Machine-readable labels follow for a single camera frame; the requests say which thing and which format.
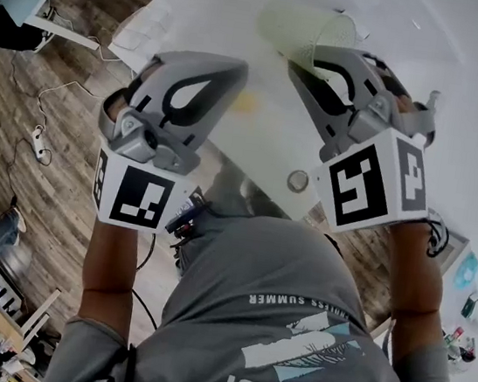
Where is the pale green translucent cup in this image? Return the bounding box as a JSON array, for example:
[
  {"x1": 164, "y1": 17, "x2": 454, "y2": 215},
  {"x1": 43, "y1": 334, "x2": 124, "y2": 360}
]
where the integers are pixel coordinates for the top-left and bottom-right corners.
[{"x1": 251, "y1": 0, "x2": 363, "y2": 84}]

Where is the black cable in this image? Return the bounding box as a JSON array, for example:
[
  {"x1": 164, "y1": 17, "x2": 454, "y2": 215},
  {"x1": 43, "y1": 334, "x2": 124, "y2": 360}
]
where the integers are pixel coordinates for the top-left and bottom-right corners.
[
  {"x1": 421, "y1": 212, "x2": 454, "y2": 260},
  {"x1": 127, "y1": 228, "x2": 172, "y2": 332}
]

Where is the person's left forearm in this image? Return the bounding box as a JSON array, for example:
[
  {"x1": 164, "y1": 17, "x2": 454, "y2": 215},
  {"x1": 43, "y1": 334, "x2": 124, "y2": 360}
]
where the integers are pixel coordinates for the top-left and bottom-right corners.
[{"x1": 73, "y1": 212, "x2": 152, "y2": 342}]

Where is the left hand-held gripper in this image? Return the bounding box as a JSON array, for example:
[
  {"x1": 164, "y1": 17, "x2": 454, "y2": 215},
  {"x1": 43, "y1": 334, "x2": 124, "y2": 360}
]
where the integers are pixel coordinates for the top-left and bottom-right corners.
[{"x1": 83, "y1": 38, "x2": 252, "y2": 245}]

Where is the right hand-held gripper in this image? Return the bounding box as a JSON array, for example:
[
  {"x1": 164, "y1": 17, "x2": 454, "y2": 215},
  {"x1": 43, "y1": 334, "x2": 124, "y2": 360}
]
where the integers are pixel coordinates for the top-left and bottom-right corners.
[{"x1": 265, "y1": 39, "x2": 451, "y2": 247}]

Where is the round metal desk grommet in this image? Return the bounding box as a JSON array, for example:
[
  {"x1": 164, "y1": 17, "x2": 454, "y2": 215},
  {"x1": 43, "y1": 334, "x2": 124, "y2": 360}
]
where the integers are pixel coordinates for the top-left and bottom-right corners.
[{"x1": 285, "y1": 168, "x2": 311, "y2": 194}]

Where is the person's right forearm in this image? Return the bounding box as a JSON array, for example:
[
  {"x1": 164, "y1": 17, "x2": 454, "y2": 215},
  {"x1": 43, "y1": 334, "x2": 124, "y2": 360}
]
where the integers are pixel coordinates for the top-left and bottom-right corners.
[{"x1": 369, "y1": 213, "x2": 461, "y2": 369}]

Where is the white power strip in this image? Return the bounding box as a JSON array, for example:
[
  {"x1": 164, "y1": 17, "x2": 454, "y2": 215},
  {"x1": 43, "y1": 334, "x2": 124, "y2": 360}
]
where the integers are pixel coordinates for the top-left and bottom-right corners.
[{"x1": 26, "y1": 123, "x2": 52, "y2": 162}]

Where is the person's right hand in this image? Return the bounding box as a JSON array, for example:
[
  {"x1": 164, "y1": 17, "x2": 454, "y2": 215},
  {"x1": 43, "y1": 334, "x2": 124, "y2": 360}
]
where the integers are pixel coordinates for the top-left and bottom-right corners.
[{"x1": 380, "y1": 73, "x2": 421, "y2": 122}]

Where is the clear plastic packaging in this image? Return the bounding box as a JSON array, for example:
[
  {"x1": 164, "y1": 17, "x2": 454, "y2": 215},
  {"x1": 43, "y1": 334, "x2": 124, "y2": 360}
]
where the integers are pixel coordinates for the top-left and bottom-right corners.
[{"x1": 105, "y1": 0, "x2": 175, "y2": 78}]

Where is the teal round fan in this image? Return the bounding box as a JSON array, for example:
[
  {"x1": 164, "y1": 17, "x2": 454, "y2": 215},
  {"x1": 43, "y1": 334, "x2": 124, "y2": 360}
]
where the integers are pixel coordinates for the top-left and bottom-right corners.
[{"x1": 452, "y1": 249, "x2": 478, "y2": 294}]

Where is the white table leg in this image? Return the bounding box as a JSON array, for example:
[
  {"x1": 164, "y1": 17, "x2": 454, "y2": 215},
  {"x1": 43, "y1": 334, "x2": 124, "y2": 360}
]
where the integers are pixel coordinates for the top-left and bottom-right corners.
[{"x1": 16, "y1": 283, "x2": 64, "y2": 358}]

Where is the person's left hand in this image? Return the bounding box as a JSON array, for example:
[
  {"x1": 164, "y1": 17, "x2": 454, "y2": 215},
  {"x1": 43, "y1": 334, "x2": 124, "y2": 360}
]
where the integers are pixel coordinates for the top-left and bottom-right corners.
[{"x1": 105, "y1": 94, "x2": 131, "y2": 122}]

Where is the black waist-worn device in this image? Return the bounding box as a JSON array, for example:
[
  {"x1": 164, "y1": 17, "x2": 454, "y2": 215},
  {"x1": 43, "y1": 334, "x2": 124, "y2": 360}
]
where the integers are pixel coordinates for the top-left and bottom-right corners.
[{"x1": 163, "y1": 183, "x2": 215, "y2": 245}]

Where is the white floor cable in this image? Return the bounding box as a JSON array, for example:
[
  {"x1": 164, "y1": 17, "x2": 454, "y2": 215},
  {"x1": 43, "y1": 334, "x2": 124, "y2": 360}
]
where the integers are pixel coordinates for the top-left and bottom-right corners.
[{"x1": 0, "y1": 21, "x2": 128, "y2": 147}]

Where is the person in grey shirt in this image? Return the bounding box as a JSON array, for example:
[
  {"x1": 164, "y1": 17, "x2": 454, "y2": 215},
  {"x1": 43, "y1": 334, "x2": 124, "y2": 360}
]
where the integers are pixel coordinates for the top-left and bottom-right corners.
[{"x1": 42, "y1": 188, "x2": 477, "y2": 382}]

